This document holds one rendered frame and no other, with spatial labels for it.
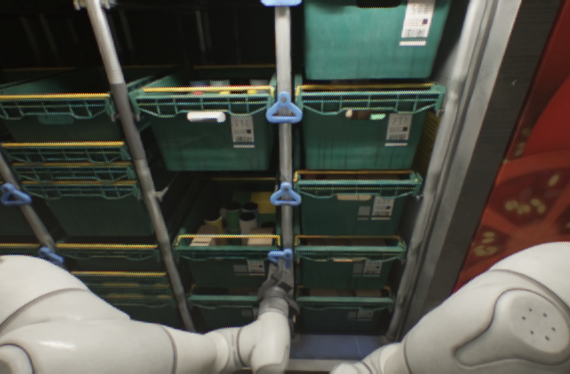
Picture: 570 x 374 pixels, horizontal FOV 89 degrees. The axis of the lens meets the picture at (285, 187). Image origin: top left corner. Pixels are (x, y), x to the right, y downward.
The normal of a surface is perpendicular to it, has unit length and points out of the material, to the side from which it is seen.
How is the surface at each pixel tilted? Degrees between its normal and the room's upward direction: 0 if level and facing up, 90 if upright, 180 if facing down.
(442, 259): 90
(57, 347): 37
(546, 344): 19
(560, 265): 6
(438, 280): 90
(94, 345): 50
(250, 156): 96
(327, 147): 96
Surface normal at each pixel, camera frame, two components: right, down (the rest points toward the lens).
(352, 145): -0.04, 0.61
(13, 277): 0.06, -0.95
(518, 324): 0.04, -0.60
